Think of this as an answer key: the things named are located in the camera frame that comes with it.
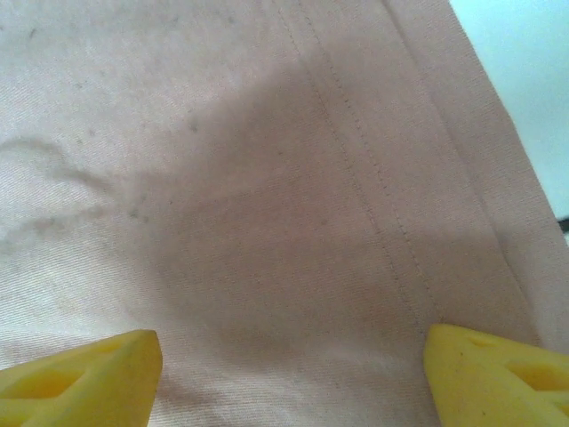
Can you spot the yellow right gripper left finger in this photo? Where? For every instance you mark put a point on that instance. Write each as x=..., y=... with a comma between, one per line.
x=89, y=382

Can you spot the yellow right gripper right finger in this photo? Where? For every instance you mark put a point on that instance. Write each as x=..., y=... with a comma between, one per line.
x=480, y=382

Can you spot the pink t-shirt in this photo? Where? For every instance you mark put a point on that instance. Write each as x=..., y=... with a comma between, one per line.
x=249, y=178

